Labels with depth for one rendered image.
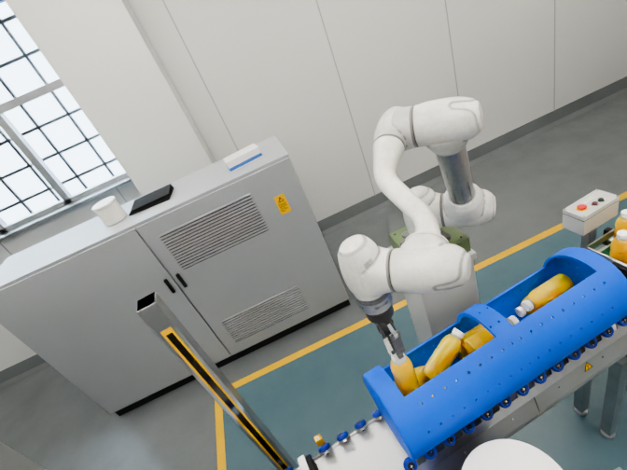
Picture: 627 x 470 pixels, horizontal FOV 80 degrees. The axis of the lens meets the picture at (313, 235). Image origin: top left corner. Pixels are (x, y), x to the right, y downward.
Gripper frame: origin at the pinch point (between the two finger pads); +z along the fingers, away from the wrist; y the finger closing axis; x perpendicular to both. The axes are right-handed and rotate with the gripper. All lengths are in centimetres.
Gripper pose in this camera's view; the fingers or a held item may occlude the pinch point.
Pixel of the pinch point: (395, 350)
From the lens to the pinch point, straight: 115.5
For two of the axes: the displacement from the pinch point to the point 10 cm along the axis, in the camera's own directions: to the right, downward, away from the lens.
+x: 8.6, -4.9, 1.3
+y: 3.6, 4.1, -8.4
